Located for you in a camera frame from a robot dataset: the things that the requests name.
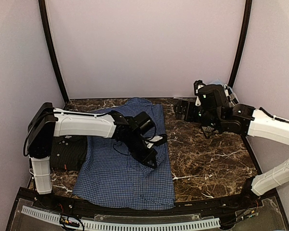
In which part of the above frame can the white slotted cable duct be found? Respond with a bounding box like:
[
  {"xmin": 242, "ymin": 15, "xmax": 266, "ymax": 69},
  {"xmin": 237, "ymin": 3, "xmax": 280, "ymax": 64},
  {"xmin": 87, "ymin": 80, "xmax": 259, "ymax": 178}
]
[{"xmin": 21, "ymin": 206, "xmax": 220, "ymax": 231}]

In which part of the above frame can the left black corner post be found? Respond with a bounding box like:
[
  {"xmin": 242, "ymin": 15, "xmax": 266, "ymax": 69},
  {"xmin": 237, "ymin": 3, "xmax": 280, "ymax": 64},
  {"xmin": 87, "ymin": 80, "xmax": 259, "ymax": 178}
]
[{"xmin": 38, "ymin": 0, "xmax": 69, "ymax": 103}]

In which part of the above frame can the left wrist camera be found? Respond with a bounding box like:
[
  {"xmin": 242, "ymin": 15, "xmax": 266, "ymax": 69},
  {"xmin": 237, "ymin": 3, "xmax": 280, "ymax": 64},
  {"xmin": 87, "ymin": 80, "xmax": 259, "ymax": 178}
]
[{"xmin": 133, "ymin": 112, "xmax": 155, "ymax": 134}]

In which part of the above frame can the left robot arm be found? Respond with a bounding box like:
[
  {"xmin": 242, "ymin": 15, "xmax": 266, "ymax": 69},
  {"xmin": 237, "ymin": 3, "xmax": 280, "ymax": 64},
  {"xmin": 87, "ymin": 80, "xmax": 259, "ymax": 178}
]
[{"xmin": 23, "ymin": 103, "xmax": 157, "ymax": 210}]

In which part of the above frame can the white plastic laundry basket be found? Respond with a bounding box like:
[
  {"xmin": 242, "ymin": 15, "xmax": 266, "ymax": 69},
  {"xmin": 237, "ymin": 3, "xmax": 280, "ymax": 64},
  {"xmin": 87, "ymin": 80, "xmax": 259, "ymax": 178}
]
[{"xmin": 200, "ymin": 125, "xmax": 241, "ymax": 139}]

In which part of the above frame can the black white plaid shirt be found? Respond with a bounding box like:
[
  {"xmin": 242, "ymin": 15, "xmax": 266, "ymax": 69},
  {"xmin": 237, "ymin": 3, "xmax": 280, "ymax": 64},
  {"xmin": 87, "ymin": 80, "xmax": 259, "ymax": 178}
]
[{"xmin": 223, "ymin": 84, "xmax": 239, "ymax": 106}]

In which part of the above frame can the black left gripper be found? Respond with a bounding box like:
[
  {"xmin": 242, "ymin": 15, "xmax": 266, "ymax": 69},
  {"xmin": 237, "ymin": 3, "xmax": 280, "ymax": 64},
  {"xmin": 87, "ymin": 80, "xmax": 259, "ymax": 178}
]
[{"xmin": 125, "ymin": 132, "xmax": 158, "ymax": 169}]

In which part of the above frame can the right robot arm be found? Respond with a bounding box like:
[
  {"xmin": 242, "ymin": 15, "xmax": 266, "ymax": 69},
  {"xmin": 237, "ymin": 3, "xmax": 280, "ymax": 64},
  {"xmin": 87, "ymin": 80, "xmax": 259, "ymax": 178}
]
[{"xmin": 174, "ymin": 100, "xmax": 289, "ymax": 209}]

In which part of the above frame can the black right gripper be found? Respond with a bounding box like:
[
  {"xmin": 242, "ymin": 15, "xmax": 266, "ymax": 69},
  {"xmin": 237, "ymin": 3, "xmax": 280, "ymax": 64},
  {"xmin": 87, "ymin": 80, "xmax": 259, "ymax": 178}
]
[{"xmin": 174, "ymin": 99, "xmax": 223, "ymax": 129}]

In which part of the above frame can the black corner post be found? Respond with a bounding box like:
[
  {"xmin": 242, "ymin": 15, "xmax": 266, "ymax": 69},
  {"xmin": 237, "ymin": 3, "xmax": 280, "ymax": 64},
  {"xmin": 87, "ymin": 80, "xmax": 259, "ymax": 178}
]
[
  {"xmin": 38, "ymin": 0, "xmax": 69, "ymax": 103},
  {"xmin": 228, "ymin": 0, "xmax": 253, "ymax": 88}
]

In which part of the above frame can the folded black striped shirt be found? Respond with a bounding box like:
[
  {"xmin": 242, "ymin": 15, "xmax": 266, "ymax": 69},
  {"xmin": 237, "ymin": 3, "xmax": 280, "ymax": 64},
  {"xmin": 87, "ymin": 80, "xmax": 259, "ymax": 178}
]
[{"xmin": 50, "ymin": 135, "xmax": 88, "ymax": 171}]

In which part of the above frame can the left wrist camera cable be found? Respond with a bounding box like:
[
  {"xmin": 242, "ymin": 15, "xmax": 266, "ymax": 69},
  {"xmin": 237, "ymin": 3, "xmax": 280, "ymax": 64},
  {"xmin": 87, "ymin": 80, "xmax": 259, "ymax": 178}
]
[{"xmin": 113, "ymin": 122, "xmax": 168, "ymax": 157}]

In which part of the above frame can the black front rail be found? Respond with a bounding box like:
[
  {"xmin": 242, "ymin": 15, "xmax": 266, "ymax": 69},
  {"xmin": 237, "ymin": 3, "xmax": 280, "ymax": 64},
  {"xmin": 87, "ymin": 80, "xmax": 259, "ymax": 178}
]
[{"xmin": 16, "ymin": 187, "xmax": 277, "ymax": 218}]

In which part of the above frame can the light blue shirt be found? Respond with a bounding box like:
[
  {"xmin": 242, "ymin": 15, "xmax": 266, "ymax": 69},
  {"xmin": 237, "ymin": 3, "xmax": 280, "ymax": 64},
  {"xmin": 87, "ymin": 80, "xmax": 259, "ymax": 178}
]
[{"xmin": 210, "ymin": 79, "xmax": 224, "ymax": 85}]

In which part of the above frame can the blue checkered long sleeve shirt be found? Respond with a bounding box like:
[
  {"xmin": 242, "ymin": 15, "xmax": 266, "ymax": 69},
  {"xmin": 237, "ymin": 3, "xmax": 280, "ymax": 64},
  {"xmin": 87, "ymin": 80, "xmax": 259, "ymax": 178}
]
[{"xmin": 72, "ymin": 97, "xmax": 176, "ymax": 211}]

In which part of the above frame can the right black corner post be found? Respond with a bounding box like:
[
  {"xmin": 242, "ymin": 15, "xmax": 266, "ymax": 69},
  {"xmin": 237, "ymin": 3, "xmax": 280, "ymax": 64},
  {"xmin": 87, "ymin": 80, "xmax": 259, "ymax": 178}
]
[{"xmin": 228, "ymin": 0, "xmax": 253, "ymax": 88}]

